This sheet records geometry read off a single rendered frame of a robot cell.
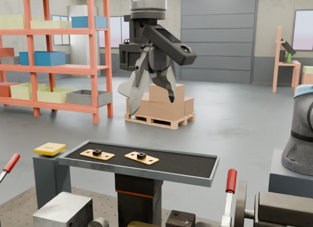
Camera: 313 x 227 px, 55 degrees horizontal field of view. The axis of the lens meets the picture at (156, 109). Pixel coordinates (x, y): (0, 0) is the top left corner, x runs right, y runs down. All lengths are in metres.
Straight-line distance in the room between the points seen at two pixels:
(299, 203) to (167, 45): 0.35
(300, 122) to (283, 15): 9.60
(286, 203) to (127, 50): 0.41
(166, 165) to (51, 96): 5.26
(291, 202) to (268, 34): 9.95
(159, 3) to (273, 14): 9.87
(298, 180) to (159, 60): 0.48
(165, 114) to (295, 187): 4.23
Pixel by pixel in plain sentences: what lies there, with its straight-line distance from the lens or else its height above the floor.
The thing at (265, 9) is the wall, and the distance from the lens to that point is 10.48.
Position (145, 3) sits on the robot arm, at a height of 1.51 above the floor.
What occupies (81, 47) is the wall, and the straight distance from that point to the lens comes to 11.99.
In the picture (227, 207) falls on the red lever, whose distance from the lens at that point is 0.67.
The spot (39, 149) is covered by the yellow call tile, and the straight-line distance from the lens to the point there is 0.86.
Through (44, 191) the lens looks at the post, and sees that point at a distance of 0.89.
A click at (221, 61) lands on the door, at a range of 10.60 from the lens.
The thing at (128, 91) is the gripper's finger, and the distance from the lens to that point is 0.60.
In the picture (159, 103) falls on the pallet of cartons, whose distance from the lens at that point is 5.02.
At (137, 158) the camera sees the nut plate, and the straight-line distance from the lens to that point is 0.74.
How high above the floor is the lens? 1.44
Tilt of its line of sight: 13 degrees down
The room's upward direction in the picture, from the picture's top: straight up
